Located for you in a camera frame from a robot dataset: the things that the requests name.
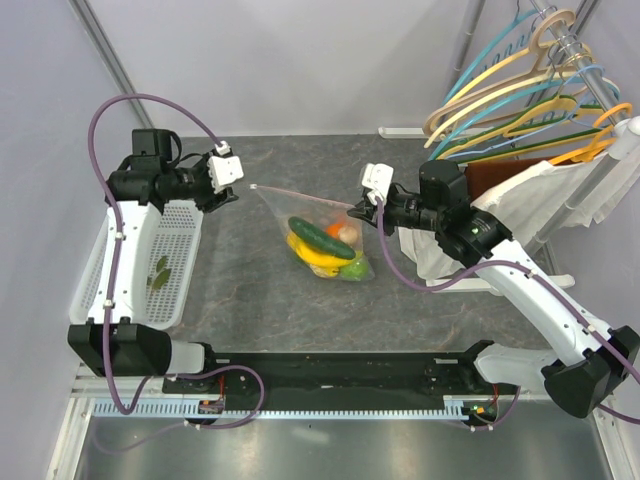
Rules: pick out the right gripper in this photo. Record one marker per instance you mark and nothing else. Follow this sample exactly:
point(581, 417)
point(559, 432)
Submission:
point(365, 210)

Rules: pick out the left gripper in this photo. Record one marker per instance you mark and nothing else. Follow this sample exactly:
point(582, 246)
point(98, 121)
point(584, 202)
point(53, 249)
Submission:
point(213, 200)

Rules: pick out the clear zip top bag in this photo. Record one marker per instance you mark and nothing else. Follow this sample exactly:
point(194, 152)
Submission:
point(319, 211)

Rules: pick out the green cucumber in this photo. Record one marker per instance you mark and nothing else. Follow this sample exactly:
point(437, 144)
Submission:
point(319, 239)

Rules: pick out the green custard apple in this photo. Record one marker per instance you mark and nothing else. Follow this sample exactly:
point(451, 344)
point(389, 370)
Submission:
point(357, 270)

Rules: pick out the yellow banana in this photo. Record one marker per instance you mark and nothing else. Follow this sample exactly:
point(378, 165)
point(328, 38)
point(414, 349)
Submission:
point(322, 264)

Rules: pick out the orange fruit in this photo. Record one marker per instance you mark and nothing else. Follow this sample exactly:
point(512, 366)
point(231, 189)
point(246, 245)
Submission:
point(334, 229)

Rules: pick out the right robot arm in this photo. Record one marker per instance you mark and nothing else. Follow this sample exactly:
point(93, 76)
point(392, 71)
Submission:
point(586, 359)

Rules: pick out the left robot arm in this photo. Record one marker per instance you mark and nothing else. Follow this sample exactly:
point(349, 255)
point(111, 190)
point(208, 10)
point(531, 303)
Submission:
point(116, 337)

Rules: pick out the white plastic basket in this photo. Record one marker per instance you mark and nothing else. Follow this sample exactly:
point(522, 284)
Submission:
point(177, 236)

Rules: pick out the green leaf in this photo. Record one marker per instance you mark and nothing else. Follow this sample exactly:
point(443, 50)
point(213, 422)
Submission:
point(161, 275)

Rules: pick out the brown box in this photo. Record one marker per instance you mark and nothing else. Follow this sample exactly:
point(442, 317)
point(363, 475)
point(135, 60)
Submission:
point(482, 176)

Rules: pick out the white cloth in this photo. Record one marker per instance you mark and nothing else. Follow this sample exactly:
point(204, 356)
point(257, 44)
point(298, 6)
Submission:
point(525, 202)

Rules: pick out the green hanger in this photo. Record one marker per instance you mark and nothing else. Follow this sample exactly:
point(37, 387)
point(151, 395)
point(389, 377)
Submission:
point(563, 133)

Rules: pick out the yellow hanger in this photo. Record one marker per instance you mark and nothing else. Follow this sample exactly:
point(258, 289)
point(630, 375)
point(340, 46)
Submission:
point(558, 102)

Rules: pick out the beige wooden hanger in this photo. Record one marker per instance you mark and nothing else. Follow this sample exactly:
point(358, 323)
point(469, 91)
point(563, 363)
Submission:
point(502, 80)

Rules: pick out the teal hanger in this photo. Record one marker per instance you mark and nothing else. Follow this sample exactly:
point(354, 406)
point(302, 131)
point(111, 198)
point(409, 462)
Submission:
point(579, 55)

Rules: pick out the orange hanger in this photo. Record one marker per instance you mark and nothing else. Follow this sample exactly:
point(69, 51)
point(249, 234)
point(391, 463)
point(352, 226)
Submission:
point(602, 139)

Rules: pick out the white clothes rack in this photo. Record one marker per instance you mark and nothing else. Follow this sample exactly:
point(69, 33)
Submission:
point(625, 133)

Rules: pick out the light blue hanger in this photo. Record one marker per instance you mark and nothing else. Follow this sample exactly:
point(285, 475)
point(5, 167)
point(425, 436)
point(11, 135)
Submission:
point(538, 124)

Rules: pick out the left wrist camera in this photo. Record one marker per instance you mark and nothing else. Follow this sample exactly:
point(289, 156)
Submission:
point(224, 167)

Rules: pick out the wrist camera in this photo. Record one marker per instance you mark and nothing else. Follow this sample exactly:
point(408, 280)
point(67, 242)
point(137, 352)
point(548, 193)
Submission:
point(376, 180)
point(224, 167)

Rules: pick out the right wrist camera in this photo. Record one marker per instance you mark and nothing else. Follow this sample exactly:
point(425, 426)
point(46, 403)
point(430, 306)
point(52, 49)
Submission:
point(376, 180)

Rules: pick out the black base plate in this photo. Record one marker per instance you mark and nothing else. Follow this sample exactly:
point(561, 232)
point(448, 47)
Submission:
point(360, 381)

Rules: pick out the aluminium frame post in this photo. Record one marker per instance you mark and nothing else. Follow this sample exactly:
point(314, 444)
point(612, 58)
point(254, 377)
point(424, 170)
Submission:
point(99, 38)

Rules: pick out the white cable duct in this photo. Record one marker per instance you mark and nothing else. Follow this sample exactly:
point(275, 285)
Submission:
point(447, 408)

